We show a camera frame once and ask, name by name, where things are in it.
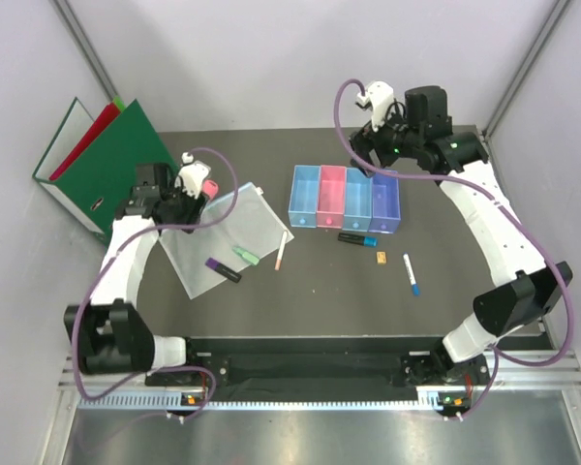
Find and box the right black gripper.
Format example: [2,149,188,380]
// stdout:
[348,102,421,179]

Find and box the pink capped crayon tube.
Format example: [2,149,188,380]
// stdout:
[201,179,219,201]

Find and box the light blue drawer bin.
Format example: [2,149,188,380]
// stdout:
[288,165,321,228]
[342,168,373,232]

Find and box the purple drawer bin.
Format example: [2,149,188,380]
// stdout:
[369,173,401,233]

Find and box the pink drawer bin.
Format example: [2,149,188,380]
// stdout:
[316,165,347,229]

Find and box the white peach pencil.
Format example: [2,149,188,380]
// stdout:
[274,230,289,271]

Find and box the white blue whiteboard marker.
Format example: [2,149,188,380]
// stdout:
[402,253,420,296]

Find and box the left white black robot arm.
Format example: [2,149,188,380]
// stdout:
[76,161,210,385]

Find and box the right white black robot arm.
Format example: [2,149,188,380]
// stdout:
[345,81,572,385]

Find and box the green lever arch binder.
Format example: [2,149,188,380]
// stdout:
[32,99,177,245]

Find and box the purple capped black highlighter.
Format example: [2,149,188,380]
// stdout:
[205,258,242,283]

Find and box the red folder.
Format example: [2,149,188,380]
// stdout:
[49,102,122,181]

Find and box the clear mesh zipper pouch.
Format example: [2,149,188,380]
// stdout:
[160,182,293,299]

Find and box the green highlighter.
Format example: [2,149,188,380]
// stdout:
[232,246,260,266]

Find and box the blue capped black highlighter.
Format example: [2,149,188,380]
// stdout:
[337,232,378,247]

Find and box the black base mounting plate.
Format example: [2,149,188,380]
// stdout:
[187,336,490,387]

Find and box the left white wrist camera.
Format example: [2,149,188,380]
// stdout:
[174,152,211,199]

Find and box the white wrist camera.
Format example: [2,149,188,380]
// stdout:
[355,81,395,132]
[174,152,211,199]

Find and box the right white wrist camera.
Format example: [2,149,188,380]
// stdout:
[355,81,395,132]

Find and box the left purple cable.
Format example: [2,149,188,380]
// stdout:
[71,147,238,422]

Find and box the purple cable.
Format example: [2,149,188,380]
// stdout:
[71,147,238,422]
[332,79,578,421]

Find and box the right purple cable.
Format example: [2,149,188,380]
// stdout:
[332,79,578,421]

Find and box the right aluminium corner post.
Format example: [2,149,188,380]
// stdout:
[481,0,573,141]

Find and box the aluminium corner post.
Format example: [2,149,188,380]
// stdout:
[481,0,573,141]
[49,0,119,100]

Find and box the left aluminium corner post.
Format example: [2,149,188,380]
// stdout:
[49,0,119,100]

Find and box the slotted grey cable duct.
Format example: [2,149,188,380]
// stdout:
[77,387,443,412]

